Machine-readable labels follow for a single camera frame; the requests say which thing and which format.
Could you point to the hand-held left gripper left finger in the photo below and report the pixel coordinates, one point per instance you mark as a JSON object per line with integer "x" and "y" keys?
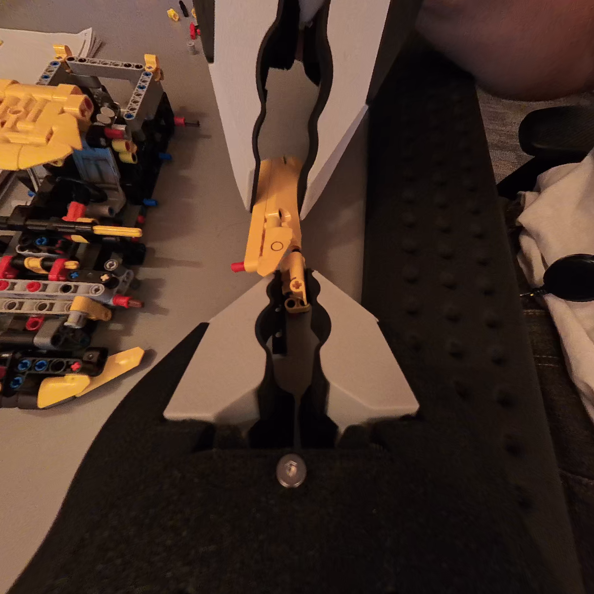
{"x": 218, "y": 371}

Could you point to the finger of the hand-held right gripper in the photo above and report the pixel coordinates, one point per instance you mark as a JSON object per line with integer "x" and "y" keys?
{"x": 352, "y": 69}
{"x": 232, "y": 69}

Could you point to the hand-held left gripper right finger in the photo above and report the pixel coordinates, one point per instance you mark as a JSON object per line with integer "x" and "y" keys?
{"x": 366, "y": 371}

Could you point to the red pin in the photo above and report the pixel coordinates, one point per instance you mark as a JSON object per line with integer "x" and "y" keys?
{"x": 237, "y": 266}

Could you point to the yellow black brick subassembly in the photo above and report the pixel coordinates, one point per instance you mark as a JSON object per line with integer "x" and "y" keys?
{"x": 297, "y": 283}

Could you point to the yellow wheel arch panel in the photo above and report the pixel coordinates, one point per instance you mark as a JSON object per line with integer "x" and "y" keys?
{"x": 278, "y": 185}

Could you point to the small yellow curved panel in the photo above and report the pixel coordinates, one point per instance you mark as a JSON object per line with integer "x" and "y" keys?
{"x": 274, "y": 248}

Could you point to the instruction booklet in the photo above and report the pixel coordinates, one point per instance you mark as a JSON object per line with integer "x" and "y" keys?
{"x": 28, "y": 51}

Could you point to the grey desk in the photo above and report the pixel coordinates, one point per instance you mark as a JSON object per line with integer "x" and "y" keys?
{"x": 199, "y": 260}

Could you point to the pile of small coloured pins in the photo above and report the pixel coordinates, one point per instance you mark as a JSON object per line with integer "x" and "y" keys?
{"x": 185, "y": 14}

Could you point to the black perforated foam pad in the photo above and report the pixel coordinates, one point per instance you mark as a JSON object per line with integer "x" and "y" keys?
{"x": 441, "y": 278}

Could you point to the black office chair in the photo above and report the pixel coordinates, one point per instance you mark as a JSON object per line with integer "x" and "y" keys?
{"x": 552, "y": 134}

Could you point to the partly built yellow toy car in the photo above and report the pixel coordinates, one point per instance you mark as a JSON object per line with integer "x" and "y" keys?
{"x": 37, "y": 120}

